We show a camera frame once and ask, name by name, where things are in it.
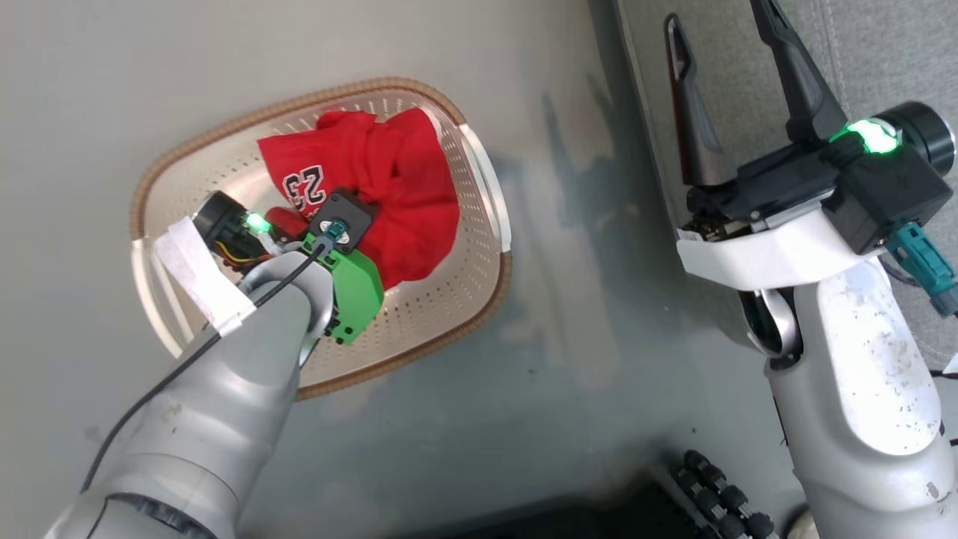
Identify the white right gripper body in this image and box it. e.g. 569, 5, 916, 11
676, 101, 956, 290

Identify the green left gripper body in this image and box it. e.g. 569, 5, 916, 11
192, 190, 385, 347

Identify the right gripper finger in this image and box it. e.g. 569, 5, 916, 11
665, 13, 739, 189
751, 0, 850, 144

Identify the red number 23 jersey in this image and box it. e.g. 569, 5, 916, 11
257, 107, 461, 291

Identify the grey fabric sofa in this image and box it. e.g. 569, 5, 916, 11
614, 0, 958, 368

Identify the white perforated laundry basket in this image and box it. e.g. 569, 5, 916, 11
129, 76, 514, 401

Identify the white tape strip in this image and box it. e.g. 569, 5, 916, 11
153, 216, 257, 338

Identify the black roller base wheel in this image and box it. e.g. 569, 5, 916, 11
669, 449, 779, 539

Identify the teal right camera cable plug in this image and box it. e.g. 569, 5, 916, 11
886, 222, 958, 317

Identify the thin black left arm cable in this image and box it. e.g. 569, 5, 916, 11
79, 238, 332, 495

